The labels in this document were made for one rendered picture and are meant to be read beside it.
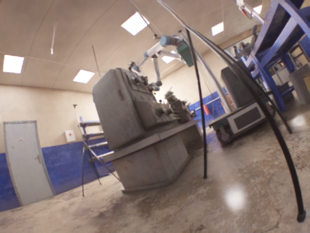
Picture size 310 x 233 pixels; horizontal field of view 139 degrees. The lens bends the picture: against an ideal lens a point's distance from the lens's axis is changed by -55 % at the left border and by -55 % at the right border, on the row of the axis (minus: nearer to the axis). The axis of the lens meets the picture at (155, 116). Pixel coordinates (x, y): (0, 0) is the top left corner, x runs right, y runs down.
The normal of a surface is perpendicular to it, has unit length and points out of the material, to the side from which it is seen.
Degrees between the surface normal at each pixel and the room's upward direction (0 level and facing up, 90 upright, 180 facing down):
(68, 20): 180
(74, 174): 90
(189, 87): 90
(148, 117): 90
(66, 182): 90
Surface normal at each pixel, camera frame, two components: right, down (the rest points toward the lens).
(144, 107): -0.46, 0.02
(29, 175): 0.79, -0.44
